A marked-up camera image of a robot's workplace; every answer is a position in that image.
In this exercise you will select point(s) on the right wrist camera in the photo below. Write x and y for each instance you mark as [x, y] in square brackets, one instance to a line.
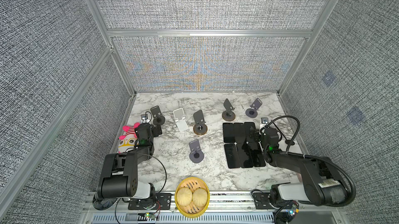
[264, 122]

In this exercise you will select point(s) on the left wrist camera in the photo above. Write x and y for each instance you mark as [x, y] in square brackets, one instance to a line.
[145, 118]

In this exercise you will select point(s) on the dark grey round stand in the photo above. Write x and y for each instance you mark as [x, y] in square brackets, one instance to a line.
[158, 118]

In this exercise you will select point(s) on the pink striped plush toy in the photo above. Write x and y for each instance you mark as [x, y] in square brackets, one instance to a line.
[128, 138]

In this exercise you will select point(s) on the wooden base stand back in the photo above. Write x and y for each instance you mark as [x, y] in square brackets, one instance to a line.
[200, 127]

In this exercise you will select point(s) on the left steamed bun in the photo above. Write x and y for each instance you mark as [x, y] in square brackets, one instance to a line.
[184, 197]

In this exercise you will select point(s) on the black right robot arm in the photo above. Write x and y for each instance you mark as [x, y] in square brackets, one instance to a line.
[323, 183]

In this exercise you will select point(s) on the black phone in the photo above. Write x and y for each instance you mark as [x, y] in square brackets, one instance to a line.
[228, 133]
[239, 133]
[249, 127]
[244, 154]
[256, 155]

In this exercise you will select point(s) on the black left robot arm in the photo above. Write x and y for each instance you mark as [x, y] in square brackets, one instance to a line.
[119, 176]

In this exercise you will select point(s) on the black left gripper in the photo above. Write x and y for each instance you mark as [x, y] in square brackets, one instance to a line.
[156, 130]

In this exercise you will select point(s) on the steamed bun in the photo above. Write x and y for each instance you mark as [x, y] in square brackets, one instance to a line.
[184, 197]
[200, 197]

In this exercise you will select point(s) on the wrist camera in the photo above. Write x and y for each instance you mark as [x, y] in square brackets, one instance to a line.
[145, 118]
[264, 122]

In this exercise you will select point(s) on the aluminium frame rail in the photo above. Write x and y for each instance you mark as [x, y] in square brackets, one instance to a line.
[225, 207]

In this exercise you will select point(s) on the yellow bamboo steamer basket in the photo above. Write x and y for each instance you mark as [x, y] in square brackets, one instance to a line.
[192, 211]

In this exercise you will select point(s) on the purple round stand front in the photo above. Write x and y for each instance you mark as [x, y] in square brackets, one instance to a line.
[196, 155]

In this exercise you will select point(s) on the wooden base stand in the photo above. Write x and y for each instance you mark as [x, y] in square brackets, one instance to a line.
[200, 127]
[228, 115]

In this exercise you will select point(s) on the white phone stand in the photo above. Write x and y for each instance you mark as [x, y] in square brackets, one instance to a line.
[180, 119]

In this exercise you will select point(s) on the purple round stand right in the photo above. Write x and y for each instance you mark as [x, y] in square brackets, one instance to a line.
[252, 111]

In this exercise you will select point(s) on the purple round stand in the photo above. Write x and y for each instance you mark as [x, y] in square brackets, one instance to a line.
[252, 111]
[196, 155]

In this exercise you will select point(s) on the phone pink case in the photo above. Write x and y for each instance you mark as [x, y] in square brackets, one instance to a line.
[232, 156]

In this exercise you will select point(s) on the wooden base stand front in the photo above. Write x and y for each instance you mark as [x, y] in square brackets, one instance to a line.
[228, 115]

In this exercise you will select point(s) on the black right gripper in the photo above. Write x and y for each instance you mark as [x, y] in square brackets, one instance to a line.
[256, 135]

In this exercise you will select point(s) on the right steamed bun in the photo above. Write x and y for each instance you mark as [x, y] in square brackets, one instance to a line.
[200, 197]

